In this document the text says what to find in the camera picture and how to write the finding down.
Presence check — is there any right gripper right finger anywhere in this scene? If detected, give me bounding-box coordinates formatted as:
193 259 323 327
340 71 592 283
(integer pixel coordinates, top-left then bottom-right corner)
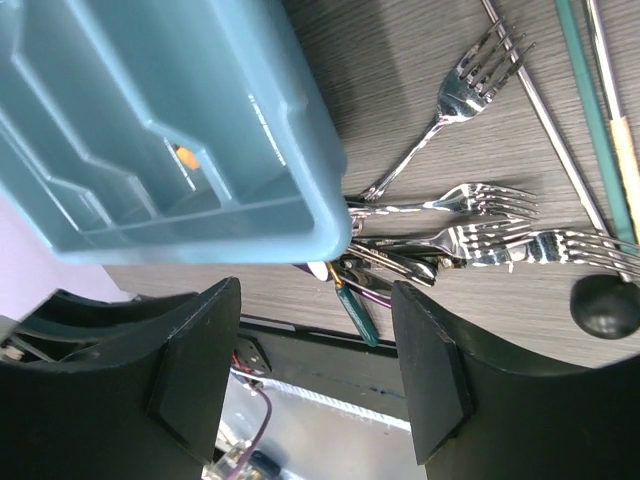
392 282 639 479

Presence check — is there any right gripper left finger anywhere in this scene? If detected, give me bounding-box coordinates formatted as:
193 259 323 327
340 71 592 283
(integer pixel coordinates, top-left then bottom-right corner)
1 277 241 479

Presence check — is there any purple handled utensil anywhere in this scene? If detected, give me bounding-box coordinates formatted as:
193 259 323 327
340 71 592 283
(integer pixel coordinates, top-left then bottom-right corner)
294 261 393 308

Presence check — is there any gold spoon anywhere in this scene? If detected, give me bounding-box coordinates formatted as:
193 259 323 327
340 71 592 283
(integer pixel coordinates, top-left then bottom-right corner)
171 144 200 191

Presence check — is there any blue plastic cutlery tray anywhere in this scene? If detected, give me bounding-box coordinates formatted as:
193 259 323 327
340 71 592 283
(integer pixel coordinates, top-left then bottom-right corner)
1 1 352 265

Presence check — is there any black measuring spoon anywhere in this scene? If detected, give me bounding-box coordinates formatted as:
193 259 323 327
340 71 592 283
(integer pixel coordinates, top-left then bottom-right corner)
569 274 639 340

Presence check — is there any silver fork right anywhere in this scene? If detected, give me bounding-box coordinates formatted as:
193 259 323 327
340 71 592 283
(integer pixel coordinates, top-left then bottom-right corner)
466 229 639 277

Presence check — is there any white ceramic spoon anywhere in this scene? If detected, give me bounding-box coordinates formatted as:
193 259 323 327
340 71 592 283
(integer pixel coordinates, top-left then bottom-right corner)
306 261 331 282

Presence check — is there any silver fork upper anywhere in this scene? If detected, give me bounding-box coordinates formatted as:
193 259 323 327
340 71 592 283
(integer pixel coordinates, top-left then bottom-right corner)
360 18 526 203

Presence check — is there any thin grey chopstick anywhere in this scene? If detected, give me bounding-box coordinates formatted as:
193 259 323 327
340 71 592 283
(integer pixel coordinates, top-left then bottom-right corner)
479 0 634 281

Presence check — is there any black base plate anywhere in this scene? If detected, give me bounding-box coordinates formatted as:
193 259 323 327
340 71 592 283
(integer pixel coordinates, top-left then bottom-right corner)
235 316 408 421

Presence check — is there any patterned handle fork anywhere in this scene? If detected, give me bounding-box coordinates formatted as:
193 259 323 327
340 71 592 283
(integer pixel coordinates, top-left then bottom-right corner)
346 219 531 287

